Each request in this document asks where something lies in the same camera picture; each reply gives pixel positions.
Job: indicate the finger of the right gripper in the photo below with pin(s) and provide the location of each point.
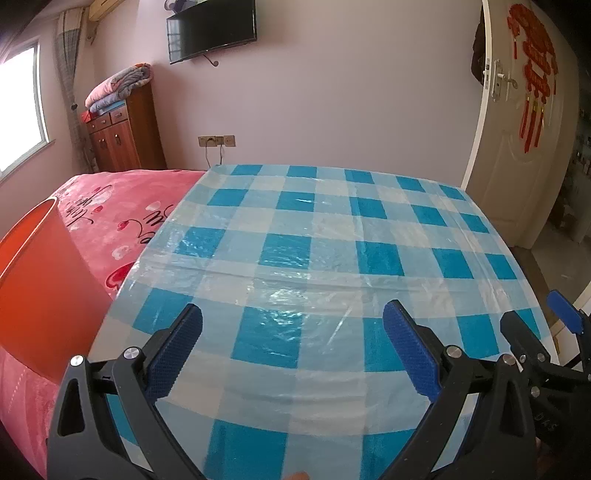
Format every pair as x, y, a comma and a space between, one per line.
572, 317
524, 345

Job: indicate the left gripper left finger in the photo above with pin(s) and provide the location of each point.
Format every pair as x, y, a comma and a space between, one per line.
84, 442

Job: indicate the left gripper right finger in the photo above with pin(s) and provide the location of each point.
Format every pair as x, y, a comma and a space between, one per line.
479, 424

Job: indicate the orange plastic trash bucket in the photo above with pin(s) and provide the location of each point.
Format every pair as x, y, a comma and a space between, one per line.
51, 305

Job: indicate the cream bedroom door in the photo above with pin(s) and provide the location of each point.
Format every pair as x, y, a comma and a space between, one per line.
516, 191

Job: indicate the bright bedroom window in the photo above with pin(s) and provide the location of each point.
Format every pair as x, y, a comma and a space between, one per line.
24, 130

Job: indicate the left human hand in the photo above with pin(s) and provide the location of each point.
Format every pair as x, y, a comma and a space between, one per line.
298, 476

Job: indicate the blue white checkered tablecloth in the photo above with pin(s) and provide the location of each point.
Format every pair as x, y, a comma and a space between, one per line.
291, 267

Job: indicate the pink floral bedspread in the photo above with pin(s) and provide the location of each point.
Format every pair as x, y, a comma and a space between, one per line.
111, 217

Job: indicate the red door decoration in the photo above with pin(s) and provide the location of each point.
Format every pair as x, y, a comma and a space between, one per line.
533, 44

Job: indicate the dark clothes behind door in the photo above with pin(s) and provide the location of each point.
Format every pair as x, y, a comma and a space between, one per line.
479, 50

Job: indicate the brown wooden cabinet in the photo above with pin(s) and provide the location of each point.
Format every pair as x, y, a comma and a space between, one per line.
127, 137

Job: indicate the folded pink grey blankets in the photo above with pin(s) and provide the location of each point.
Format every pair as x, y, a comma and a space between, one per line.
111, 92

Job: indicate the grey plaid curtain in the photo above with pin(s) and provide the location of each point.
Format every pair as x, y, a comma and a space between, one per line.
68, 46

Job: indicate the metal door handle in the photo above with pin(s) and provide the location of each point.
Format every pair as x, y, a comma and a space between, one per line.
501, 82

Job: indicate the wall power outlet strip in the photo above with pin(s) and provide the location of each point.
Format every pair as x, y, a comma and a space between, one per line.
205, 141

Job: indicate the wall air conditioner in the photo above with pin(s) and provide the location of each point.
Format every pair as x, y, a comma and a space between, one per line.
98, 9

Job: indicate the black wall television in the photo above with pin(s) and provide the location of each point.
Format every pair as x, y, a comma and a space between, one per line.
209, 26

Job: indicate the round wall ornaments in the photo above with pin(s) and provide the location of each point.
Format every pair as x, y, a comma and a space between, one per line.
176, 6

